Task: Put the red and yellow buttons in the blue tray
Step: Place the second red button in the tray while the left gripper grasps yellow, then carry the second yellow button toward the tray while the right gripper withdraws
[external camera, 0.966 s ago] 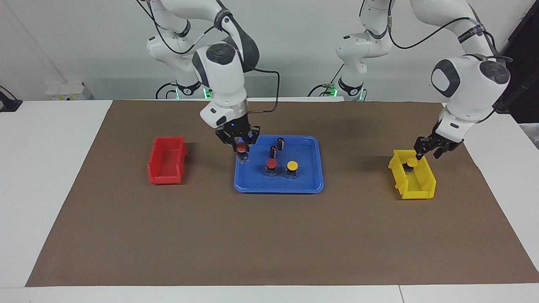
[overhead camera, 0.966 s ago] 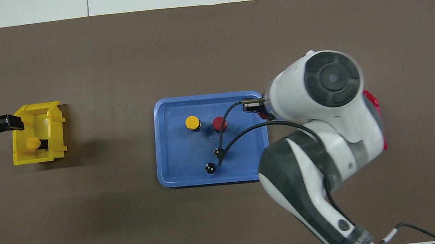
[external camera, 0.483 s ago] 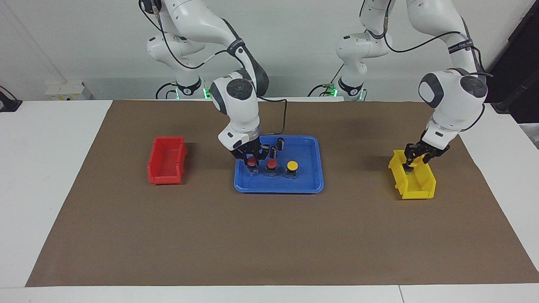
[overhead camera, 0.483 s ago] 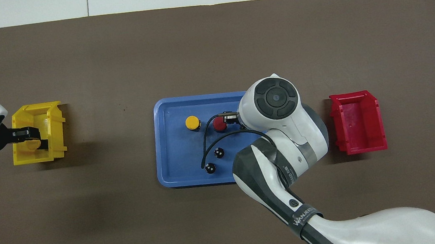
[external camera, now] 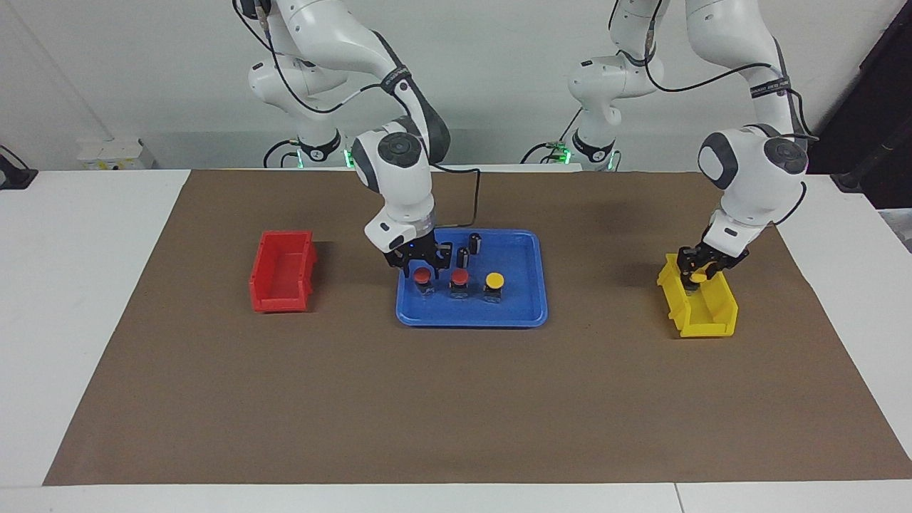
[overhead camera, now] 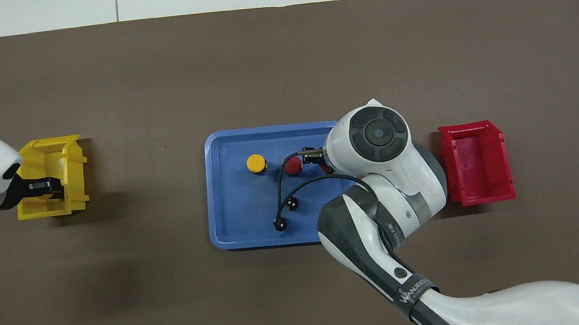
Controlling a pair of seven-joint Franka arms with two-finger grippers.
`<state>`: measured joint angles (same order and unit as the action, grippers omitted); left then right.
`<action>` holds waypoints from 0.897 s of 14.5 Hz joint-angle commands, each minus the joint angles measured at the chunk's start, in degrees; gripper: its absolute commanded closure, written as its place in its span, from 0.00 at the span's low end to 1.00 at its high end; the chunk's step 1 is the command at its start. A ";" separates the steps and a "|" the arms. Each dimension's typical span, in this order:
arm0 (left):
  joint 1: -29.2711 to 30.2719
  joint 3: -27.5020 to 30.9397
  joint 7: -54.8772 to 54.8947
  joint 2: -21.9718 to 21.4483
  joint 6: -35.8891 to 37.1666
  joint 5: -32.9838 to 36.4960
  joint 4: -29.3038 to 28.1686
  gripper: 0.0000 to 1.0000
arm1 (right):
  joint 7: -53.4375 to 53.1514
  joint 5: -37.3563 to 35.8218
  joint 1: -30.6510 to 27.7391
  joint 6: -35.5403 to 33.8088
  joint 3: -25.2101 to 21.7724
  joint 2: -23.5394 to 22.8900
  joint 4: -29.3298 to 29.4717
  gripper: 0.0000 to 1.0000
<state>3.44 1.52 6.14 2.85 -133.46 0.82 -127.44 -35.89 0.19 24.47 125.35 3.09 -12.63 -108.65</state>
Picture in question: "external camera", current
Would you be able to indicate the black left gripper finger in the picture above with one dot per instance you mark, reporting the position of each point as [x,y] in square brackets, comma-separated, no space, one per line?
[688,279]
[712,273]

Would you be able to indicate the blue plastic tray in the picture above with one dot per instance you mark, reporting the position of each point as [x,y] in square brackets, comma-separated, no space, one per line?
[520,299]

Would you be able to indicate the yellow plastic parts bin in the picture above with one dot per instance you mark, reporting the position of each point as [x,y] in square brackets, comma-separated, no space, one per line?
[702,320]

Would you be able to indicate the white wall socket box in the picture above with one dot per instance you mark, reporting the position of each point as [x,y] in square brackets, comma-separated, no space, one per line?
[114,153]

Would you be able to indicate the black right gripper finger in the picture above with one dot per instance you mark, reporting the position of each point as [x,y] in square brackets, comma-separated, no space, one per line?
[442,266]
[406,272]

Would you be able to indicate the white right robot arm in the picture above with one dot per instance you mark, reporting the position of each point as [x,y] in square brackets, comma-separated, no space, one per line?
[399,185]

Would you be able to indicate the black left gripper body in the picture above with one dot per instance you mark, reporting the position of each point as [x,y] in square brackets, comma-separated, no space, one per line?
[712,255]

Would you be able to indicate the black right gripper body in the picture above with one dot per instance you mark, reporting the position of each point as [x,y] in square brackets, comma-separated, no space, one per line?
[420,251]

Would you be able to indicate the dark furniture panel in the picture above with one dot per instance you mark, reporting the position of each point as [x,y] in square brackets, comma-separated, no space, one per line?
[876,107]

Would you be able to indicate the small black cylinder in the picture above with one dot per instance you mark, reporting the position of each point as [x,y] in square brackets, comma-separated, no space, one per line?
[474,242]
[463,258]

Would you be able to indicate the red push button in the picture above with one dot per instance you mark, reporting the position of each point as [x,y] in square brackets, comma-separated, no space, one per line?
[422,276]
[460,277]

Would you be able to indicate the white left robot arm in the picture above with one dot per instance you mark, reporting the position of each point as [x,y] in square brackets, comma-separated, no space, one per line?
[748,178]

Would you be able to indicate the yellow push button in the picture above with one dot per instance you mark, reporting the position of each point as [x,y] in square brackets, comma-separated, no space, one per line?
[702,273]
[494,280]

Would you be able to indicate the brown paper table mat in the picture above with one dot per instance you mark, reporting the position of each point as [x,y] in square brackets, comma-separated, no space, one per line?
[456,399]

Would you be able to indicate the black device on table edge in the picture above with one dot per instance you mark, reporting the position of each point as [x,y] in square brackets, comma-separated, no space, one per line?
[14,174]

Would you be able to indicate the red plastic parts bin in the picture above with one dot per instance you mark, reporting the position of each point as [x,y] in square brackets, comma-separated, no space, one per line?
[281,274]

